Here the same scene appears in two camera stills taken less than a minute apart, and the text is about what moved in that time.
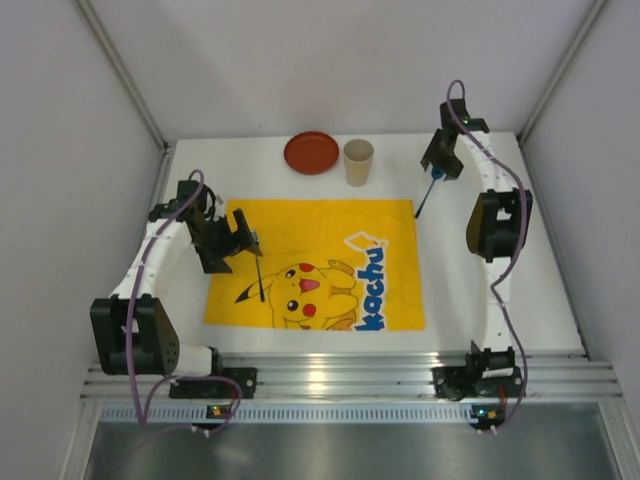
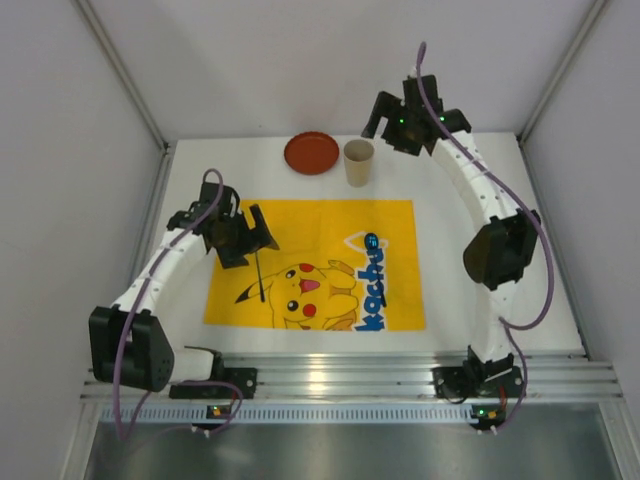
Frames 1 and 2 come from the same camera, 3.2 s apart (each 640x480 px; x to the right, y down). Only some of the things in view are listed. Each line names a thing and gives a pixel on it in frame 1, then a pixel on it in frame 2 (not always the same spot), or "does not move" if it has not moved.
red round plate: x=311 y=153 does not move
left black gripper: x=239 y=230 to x=245 y=240
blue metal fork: x=254 y=238 does not move
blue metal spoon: x=436 y=173 to x=371 y=241
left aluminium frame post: x=134 y=92 does not move
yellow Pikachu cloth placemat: x=325 y=265 does not move
